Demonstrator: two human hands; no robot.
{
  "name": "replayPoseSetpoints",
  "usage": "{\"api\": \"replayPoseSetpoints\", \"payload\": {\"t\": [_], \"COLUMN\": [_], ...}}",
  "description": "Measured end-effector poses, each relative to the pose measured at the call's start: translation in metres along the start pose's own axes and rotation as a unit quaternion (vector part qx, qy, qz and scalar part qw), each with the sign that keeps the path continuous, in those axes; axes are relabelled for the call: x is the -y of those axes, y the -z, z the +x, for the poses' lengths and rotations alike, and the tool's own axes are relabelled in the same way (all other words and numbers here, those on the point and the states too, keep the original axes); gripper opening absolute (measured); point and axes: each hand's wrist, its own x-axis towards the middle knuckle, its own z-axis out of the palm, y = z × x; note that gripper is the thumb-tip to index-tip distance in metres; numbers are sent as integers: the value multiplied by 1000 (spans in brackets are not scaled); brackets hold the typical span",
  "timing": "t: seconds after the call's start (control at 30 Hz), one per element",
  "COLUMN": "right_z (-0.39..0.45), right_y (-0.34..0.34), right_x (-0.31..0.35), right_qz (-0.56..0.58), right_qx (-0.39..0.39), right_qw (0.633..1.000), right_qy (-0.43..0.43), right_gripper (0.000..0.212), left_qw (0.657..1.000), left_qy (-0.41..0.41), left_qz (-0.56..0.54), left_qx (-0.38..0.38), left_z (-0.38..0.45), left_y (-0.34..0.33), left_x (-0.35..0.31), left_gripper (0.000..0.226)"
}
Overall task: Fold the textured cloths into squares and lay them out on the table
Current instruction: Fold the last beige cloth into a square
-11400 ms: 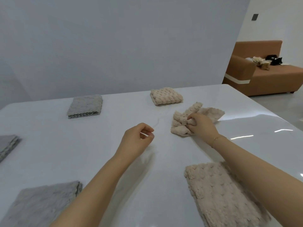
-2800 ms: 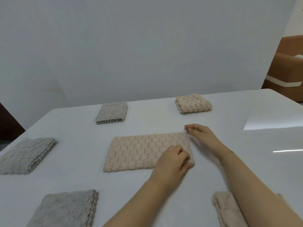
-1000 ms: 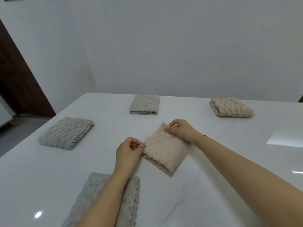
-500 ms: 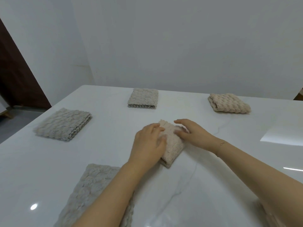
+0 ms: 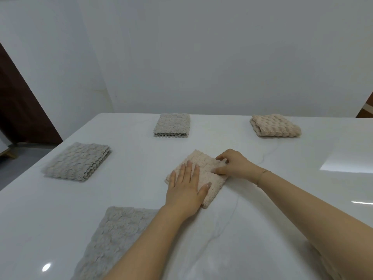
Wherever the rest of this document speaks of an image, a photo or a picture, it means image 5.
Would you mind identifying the person's right hand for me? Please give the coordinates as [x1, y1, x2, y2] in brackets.
[212, 149, 263, 184]

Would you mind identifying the white glossy table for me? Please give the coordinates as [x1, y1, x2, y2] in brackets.
[0, 113, 373, 280]

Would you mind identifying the person's right forearm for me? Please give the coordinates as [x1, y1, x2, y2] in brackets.
[256, 169, 373, 280]

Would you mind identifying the person's left hand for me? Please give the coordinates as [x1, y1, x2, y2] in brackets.
[163, 161, 213, 221]

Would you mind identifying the person's left forearm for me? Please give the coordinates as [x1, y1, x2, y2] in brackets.
[103, 205, 187, 280]

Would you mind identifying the white cabinet with wooden base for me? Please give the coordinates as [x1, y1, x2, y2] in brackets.
[0, 129, 17, 159]

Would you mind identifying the dark brown wooden door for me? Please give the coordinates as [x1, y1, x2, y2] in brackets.
[0, 43, 63, 145]

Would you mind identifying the blue-grey fluffy towel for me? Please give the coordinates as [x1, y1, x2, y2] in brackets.
[71, 206, 159, 280]

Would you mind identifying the taupe fluffy towel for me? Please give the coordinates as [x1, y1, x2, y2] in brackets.
[42, 142, 112, 182]
[153, 113, 191, 138]

